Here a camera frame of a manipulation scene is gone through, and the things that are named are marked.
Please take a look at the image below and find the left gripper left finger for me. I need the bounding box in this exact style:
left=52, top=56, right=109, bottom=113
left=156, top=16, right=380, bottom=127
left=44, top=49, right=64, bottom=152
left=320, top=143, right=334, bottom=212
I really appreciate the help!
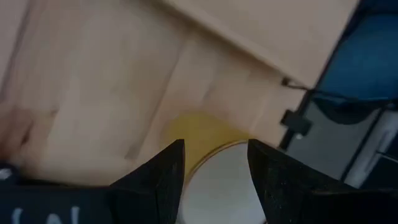
left=108, top=139, right=187, bottom=224

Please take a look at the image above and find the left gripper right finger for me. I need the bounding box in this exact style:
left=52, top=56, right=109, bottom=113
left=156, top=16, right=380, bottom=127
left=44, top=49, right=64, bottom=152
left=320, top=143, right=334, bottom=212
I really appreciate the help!
left=248, top=139, right=398, bottom=224

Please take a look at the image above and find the pale green mug white handle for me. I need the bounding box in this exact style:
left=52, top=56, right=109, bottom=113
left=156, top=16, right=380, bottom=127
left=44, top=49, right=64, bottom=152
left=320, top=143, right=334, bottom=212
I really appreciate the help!
left=163, top=111, right=268, bottom=224

